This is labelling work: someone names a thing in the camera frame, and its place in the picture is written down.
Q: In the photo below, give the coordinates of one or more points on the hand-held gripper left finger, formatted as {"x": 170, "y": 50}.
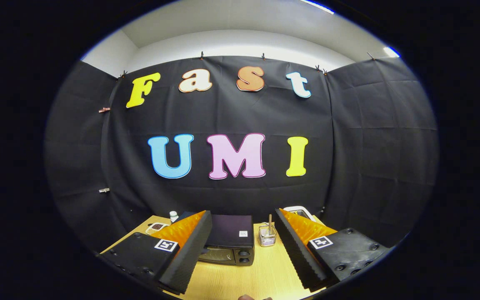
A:
{"x": 190, "y": 254}

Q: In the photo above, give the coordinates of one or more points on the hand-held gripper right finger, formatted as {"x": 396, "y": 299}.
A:
{"x": 298, "y": 254}

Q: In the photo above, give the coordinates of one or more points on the black toaster oven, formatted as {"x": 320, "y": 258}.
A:
{"x": 231, "y": 231}

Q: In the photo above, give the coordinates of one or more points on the white bread toaster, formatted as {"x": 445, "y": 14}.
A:
{"x": 302, "y": 210}

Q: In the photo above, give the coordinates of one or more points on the small glass holder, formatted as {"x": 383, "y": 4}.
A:
{"x": 267, "y": 241}

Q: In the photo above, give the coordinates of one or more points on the small white bottle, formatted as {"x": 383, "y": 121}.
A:
{"x": 173, "y": 216}

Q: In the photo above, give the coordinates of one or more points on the small dish of snacks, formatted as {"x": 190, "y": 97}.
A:
{"x": 156, "y": 228}

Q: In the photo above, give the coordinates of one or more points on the wooden stick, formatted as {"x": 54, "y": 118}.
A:
{"x": 270, "y": 221}

